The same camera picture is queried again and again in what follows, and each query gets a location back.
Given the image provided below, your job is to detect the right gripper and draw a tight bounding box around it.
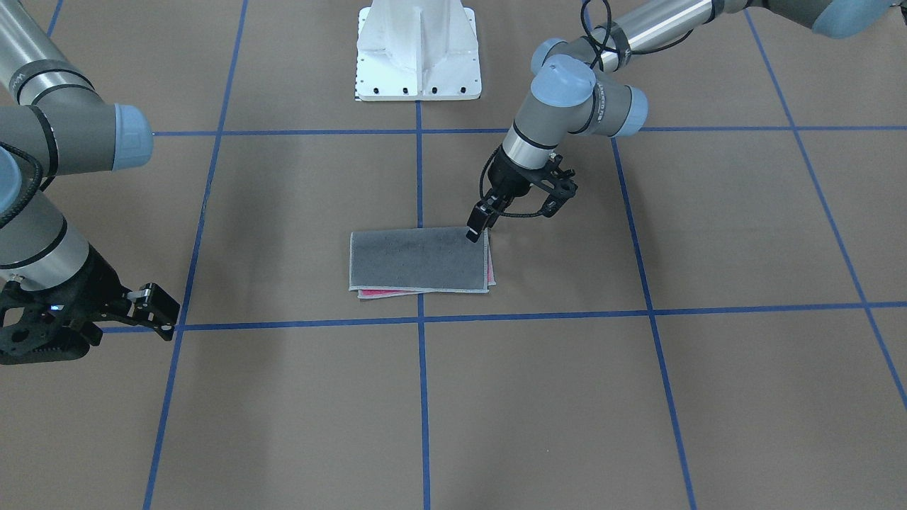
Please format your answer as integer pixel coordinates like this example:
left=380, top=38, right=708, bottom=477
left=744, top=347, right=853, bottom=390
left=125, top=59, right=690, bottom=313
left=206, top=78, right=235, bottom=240
left=43, top=246, right=179, bottom=342

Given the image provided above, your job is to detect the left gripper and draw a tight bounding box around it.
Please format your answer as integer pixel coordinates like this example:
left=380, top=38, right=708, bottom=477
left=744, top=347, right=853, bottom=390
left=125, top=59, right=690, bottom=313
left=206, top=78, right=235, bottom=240
left=466, top=145, right=532, bottom=243

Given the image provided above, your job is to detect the pink towel with grey edge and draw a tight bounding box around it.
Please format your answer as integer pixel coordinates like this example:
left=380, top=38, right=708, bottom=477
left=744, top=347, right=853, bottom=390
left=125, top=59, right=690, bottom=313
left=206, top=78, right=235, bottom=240
left=349, top=226, right=495, bottom=293

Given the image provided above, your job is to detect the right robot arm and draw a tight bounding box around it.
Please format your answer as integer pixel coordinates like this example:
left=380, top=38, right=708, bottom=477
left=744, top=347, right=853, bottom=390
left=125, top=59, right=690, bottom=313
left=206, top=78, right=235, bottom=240
left=2, top=1, right=179, bottom=358

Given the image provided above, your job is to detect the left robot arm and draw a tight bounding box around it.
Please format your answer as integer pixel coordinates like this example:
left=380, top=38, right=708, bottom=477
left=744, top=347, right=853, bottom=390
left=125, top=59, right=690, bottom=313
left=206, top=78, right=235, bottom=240
left=466, top=1, right=894, bottom=242

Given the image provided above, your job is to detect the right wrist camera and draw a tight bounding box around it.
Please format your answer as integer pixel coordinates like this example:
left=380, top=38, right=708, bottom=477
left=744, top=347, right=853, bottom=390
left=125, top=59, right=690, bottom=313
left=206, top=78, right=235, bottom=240
left=1, top=280, right=103, bottom=366

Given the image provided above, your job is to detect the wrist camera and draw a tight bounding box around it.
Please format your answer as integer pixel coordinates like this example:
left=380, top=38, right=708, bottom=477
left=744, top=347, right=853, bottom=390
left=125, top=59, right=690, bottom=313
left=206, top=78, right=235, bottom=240
left=1, top=280, right=103, bottom=366
left=524, top=152, right=578, bottom=217

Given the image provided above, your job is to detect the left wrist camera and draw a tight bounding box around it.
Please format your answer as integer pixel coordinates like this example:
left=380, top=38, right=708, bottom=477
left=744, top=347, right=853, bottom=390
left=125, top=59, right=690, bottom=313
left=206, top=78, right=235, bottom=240
left=524, top=152, right=578, bottom=217

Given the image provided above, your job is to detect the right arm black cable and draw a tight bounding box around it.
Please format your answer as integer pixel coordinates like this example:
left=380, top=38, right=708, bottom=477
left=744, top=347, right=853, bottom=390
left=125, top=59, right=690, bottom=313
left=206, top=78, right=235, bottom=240
left=0, top=142, right=45, bottom=229

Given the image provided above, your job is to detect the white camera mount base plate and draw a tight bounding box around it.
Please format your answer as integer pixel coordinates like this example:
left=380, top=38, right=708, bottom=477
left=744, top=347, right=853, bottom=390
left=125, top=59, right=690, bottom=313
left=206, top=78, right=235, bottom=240
left=354, top=1, right=483, bottom=101

